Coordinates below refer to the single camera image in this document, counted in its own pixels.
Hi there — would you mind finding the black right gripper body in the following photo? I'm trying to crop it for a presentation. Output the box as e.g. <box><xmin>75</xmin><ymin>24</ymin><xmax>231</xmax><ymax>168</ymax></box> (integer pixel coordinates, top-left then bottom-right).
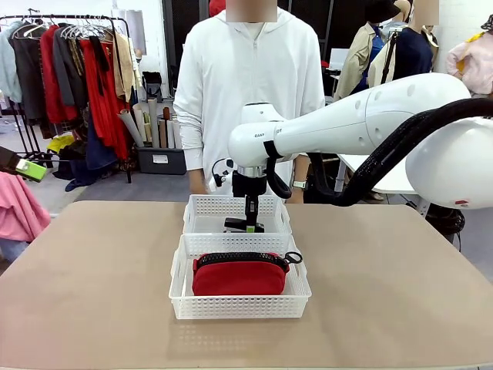
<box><xmin>230</xmin><ymin>172</ymin><xmax>267</xmax><ymax>198</ymax></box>

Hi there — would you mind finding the black stapler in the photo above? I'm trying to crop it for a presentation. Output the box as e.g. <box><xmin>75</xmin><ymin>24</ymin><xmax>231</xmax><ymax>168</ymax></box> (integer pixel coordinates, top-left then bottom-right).
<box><xmin>223</xmin><ymin>217</ymin><xmax>267</xmax><ymax>234</ymax></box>

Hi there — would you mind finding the red pouch with black zipper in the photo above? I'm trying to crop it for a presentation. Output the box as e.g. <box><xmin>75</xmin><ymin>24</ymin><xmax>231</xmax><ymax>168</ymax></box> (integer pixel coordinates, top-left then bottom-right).
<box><xmin>191</xmin><ymin>251</ymin><xmax>304</xmax><ymax>297</ymax></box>

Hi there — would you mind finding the person's left forearm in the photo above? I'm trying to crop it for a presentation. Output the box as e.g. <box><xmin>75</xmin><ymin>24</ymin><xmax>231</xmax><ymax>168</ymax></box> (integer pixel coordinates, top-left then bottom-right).
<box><xmin>293</xmin><ymin>152</ymin><xmax>310</xmax><ymax>183</ymax></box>

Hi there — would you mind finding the person's right hand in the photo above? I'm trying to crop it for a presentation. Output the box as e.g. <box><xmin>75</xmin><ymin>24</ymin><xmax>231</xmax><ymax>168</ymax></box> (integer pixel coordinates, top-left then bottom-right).
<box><xmin>189</xmin><ymin>171</ymin><xmax>209</xmax><ymax>194</ymax></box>

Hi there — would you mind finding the yellow cloth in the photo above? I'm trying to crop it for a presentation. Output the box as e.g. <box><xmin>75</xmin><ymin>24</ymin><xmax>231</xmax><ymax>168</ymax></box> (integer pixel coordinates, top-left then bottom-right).
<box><xmin>45</xmin><ymin>134</ymin><xmax>75</xmax><ymax>154</ymax></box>

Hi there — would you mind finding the pink cloth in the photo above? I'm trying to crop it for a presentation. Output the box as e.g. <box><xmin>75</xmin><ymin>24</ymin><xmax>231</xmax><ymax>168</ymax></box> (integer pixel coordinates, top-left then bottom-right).
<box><xmin>0</xmin><ymin>170</ymin><xmax>52</xmax><ymax>252</ymax></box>

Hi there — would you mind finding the dark clothes pile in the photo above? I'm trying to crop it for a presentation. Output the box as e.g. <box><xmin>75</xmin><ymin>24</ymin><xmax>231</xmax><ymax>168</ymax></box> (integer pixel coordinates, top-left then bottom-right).
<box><xmin>52</xmin><ymin>140</ymin><xmax>92</xmax><ymax>181</ymax></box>

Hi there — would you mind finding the white perforated plastic basket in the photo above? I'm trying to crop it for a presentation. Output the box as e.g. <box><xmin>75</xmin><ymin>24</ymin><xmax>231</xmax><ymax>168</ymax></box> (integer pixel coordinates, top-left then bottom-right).
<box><xmin>182</xmin><ymin>193</ymin><xmax>293</xmax><ymax>236</ymax></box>
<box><xmin>168</xmin><ymin>232</ymin><xmax>312</xmax><ymax>320</ymax></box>

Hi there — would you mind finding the navy blue garment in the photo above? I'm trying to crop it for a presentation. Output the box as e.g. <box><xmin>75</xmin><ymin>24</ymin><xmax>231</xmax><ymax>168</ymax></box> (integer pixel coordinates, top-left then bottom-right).
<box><xmin>64</xmin><ymin>113</ymin><xmax>119</xmax><ymax>193</ymax></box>

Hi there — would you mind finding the black storage bin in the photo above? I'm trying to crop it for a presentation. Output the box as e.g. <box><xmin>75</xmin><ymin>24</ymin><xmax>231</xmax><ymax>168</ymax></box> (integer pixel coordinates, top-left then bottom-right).
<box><xmin>135</xmin><ymin>145</ymin><xmax>186</xmax><ymax>177</ymax></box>

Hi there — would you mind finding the blue cloth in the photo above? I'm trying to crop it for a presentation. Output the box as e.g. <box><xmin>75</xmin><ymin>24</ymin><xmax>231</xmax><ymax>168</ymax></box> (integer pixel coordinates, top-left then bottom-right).
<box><xmin>0</xmin><ymin>237</ymin><xmax>31</xmax><ymax>264</ymax></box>

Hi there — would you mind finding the white paper roll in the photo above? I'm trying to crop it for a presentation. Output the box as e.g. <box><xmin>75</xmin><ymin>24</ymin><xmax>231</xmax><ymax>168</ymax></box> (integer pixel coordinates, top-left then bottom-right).
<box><xmin>167</xmin><ymin>119</ymin><xmax>182</xmax><ymax>150</ymax></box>

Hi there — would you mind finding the person in white hoodie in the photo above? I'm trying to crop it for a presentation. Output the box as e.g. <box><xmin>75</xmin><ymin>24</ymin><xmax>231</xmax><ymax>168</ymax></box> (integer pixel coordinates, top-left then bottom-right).
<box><xmin>173</xmin><ymin>0</ymin><xmax>327</xmax><ymax>201</ymax></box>

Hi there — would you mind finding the red hanging dress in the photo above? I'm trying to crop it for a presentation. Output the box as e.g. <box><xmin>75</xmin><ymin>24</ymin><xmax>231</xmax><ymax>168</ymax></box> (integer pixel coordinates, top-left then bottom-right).
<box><xmin>79</xmin><ymin>37</ymin><xmax>132</xmax><ymax>162</ymax></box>

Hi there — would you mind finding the dark brown hanging garment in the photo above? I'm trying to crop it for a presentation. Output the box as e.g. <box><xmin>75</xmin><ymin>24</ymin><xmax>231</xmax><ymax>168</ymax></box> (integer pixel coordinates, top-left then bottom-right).
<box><xmin>8</xmin><ymin>34</ymin><xmax>47</xmax><ymax>123</ymax></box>

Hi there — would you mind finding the red hanging coat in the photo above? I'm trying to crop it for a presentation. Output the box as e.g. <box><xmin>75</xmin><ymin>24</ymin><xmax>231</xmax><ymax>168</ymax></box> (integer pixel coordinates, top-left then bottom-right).
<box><xmin>39</xmin><ymin>25</ymin><xmax>80</xmax><ymax>125</ymax></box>

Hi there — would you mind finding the grey paper roll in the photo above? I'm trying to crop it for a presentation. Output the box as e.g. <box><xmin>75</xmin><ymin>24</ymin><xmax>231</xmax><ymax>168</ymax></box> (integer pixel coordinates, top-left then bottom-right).
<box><xmin>117</xmin><ymin>109</ymin><xmax>146</xmax><ymax>149</ymax></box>

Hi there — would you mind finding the dark grey hanging jacket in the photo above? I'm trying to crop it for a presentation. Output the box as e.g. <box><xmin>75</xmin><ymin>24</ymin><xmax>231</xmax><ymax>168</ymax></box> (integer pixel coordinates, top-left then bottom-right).
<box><xmin>52</xmin><ymin>23</ymin><xmax>89</xmax><ymax>109</ymax></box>

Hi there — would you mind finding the brown cardboard tube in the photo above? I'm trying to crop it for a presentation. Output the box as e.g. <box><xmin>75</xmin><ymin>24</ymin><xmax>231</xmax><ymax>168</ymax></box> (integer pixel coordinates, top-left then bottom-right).
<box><xmin>163</xmin><ymin>106</ymin><xmax>172</xmax><ymax>150</ymax></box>

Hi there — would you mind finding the light blue hanging garment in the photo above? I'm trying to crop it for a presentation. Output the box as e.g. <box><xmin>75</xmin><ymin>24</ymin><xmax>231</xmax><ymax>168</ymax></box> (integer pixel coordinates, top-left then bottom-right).
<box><xmin>0</xmin><ymin>21</ymin><xmax>23</xmax><ymax>104</ymax></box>

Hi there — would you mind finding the beige cardboard tube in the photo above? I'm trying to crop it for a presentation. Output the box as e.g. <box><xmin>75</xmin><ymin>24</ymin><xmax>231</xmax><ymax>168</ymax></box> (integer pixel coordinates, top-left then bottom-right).
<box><xmin>147</xmin><ymin>97</ymin><xmax>159</xmax><ymax>150</ymax></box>

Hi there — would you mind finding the black hanging scarf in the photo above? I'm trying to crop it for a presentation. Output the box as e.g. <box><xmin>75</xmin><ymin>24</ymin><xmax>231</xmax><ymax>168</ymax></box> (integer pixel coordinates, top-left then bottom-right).
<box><xmin>89</xmin><ymin>35</ymin><xmax>112</xmax><ymax>97</ymax></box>

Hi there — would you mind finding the beige hanging garment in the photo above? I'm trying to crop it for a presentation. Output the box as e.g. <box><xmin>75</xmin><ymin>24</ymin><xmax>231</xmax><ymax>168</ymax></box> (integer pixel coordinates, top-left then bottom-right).
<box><xmin>112</xmin><ymin>30</ymin><xmax>139</xmax><ymax>104</ymax></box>

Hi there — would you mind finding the black chair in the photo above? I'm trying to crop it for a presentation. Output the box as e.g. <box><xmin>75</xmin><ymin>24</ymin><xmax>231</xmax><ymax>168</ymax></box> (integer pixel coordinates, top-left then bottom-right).
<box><xmin>141</xmin><ymin>71</ymin><xmax>165</xmax><ymax>104</ymax></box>

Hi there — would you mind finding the white table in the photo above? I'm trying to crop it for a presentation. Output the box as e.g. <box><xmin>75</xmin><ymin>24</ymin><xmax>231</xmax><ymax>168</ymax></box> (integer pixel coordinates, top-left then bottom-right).
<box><xmin>337</xmin><ymin>153</ymin><xmax>419</xmax><ymax>196</ymax></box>

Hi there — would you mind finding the white sign board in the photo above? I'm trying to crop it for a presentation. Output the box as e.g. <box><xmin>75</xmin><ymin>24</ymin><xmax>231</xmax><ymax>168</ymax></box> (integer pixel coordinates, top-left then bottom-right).
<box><xmin>329</xmin><ymin>48</ymin><xmax>350</xmax><ymax>73</ymax></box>

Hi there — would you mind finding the mannequin in beige trench coat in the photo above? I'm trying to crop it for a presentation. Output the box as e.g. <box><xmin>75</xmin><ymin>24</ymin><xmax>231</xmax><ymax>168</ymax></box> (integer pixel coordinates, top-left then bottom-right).
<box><xmin>333</xmin><ymin>21</ymin><xmax>388</xmax><ymax>103</ymax></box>

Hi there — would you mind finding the black metal clothes rack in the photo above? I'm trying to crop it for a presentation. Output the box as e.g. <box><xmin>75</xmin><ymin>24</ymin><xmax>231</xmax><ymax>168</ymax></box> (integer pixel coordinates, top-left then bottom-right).
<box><xmin>0</xmin><ymin>14</ymin><xmax>134</xmax><ymax>184</ymax></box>

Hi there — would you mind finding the black tripod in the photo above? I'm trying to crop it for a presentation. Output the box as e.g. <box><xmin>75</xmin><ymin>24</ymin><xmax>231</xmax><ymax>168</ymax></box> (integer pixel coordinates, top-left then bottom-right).
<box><xmin>379</xmin><ymin>32</ymin><xmax>398</xmax><ymax>84</ymax></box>

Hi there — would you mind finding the mannequin in navy top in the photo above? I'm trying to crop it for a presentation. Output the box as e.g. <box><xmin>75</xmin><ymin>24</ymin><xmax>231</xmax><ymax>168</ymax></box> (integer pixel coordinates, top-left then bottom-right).
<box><xmin>367</xmin><ymin>0</ymin><xmax>441</xmax><ymax>84</ymax></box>

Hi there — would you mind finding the black hat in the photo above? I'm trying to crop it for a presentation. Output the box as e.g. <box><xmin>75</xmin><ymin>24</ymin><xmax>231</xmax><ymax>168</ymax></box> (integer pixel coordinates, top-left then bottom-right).
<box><xmin>364</xmin><ymin>0</ymin><xmax>404</xmax><ymax>25</ymax></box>

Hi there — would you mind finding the mannequin in pink hoodie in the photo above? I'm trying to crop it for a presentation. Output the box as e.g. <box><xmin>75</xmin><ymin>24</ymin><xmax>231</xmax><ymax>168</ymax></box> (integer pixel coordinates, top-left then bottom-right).
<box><xmin>445</xmin><ymin>32</ymin><xmax>493</xmax><ymax>97</ymax></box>

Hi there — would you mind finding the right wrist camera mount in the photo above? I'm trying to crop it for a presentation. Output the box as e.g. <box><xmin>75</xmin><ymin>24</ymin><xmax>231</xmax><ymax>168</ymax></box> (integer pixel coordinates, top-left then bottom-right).
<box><xmin>209</xmin><ymin>169</ymin><xmax>234</xmax><ymax>192</ymax></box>

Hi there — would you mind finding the thin black camera cable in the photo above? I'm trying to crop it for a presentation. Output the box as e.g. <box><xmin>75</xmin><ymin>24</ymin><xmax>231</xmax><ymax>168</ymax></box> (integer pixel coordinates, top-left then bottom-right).
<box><xmin>210</xmin><ymin>157</ymin><xmax>234</xmax><ymax>186</ymax></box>

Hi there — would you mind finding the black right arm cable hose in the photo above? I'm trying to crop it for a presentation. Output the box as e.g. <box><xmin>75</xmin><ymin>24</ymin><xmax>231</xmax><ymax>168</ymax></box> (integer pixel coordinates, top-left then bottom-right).
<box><xmin>263</xmin><ymin>97</ymin><xmax>493</xmax><ymax>208</ymax></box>

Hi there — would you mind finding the black cable bundle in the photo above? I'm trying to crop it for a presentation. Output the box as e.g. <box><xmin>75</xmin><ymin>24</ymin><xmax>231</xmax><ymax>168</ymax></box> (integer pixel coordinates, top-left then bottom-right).
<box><xmin>423</xmin><ymin>203</ymin><xmax>468</xmax><ymax>252</ymax></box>

